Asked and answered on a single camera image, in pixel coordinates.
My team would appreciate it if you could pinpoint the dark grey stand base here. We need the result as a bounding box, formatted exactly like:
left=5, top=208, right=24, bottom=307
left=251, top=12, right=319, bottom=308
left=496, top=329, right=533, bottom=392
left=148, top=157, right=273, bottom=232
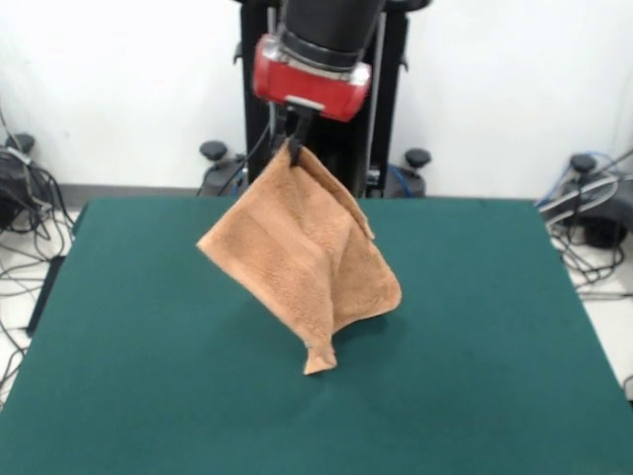
left=538, top=152, right=633, bottom=248
left=0, top=133, right=55, bottom=234

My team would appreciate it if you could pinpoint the black cable bundle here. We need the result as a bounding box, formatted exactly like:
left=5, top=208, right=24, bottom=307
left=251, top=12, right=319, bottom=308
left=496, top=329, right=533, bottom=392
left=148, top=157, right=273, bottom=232
left=543, top=222, right=633, bottom=301
left=0, top=162, right=75, bottom=397

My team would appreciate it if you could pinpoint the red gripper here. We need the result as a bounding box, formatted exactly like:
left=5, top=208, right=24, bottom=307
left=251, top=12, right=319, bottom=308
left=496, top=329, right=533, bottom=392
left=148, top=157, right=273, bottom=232
left=252, top=34, right=373, bottom=167

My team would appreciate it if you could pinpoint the black pedestal cable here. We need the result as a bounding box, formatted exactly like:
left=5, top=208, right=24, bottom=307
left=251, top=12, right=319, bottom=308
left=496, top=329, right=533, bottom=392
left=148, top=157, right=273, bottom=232
left=225, top=118, right=276, bottom=197

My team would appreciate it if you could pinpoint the dark green table cloth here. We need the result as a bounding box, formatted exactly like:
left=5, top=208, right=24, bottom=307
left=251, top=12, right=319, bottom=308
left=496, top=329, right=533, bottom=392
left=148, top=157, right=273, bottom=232
left=0, top=197, right=633, bottom=475

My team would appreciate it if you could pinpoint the short blue cable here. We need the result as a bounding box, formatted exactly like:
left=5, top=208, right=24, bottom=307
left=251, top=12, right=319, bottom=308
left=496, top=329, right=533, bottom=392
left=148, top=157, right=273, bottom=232
left=387, top=165, right=411, bottom=197

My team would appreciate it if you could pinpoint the long blue cable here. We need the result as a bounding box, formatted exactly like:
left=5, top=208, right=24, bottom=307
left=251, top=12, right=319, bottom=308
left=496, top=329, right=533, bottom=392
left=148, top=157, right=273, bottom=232
left=535, top=150, right=624, bottom=209

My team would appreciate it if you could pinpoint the tan terry towel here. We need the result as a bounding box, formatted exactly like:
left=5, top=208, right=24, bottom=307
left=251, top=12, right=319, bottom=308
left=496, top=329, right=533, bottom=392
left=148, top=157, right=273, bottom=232
left=196, top=145, right=404, bottom=377

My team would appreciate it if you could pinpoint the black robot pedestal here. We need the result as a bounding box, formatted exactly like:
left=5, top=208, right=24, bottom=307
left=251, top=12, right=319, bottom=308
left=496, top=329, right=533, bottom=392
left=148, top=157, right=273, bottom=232
left=197, top=0, right=431, bottom=199

